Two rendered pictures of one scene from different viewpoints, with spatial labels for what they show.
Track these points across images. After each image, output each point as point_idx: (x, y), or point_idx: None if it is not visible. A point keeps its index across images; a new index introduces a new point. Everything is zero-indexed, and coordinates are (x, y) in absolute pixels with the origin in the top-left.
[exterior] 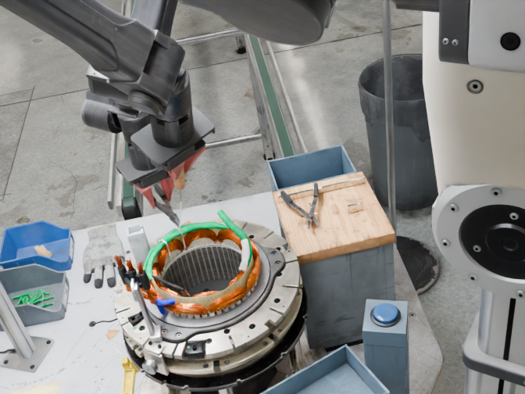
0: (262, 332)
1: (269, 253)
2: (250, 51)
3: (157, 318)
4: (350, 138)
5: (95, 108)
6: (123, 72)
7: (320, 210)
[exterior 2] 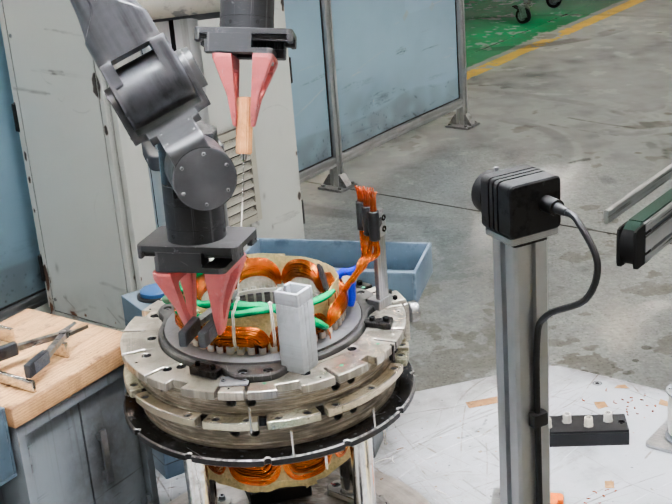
0: None
1: (172, 308)
2: None
3: (361, 312)
4: None
5: (217, 145)
6: None
7: (25, 359)
